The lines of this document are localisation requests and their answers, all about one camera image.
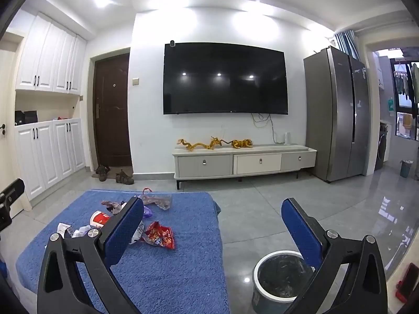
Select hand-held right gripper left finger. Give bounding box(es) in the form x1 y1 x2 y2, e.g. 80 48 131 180
37 196 145 314

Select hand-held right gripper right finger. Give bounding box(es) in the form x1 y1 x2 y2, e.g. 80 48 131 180
281 198 388 314

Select clear plastic bag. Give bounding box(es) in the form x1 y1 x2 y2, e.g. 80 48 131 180
101 200 128 216

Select white trash bin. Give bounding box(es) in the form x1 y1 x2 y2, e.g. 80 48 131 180
251 250 316 314

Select white plastic wrapper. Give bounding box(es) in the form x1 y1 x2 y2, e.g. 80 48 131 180
130 219 145 244

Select red and white paper cup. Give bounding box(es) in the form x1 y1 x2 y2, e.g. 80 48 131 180
90 211 112 229

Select red snack wrapper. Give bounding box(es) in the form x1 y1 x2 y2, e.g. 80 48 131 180
141 221 175 250

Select crumpled white paper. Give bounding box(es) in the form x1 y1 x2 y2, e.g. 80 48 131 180
71 225 94 239

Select white floor cabinets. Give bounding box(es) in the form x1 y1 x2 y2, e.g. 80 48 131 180
15 118 86 211

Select brown doormat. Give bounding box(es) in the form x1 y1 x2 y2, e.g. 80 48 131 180
92 167 133 179

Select blue fluffy blanket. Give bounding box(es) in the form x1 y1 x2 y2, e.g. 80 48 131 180
16 189 230 314

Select white television cabinet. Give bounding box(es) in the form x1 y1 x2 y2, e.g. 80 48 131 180
172 144 317 190

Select long golden dragon ornament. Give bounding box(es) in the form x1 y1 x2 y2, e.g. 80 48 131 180
177 139 213 153

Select washing machine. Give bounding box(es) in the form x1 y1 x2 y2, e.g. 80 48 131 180
375 122 392 171

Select red phone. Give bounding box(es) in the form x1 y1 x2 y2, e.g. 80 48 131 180
395 263 419 301

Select grey refrigerator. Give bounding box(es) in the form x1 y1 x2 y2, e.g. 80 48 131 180
303 46 380 183

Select brown entrance door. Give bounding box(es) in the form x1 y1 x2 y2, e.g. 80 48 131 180
93 53 133 171

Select blue bucket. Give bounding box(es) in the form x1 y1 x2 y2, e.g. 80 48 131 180
400 160 414 179

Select short golden dragon ornament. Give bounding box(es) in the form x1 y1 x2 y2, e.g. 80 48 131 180
209 136 231 149

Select clear bag with red handle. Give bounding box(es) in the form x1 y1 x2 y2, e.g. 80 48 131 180
137 188 173 210

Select television cables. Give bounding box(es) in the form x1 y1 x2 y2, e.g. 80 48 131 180
251 113 285 144

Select white wall cabinets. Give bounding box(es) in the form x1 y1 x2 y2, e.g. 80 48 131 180
15 11 87 95

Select black wall television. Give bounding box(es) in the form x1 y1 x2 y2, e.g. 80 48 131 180
163 42 289 116

